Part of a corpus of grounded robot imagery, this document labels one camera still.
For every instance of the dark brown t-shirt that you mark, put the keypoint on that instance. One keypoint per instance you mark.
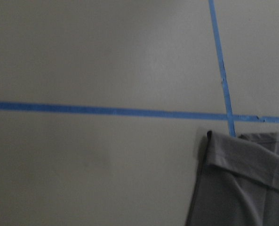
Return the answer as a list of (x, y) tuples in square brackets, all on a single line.
[(237, 181)]

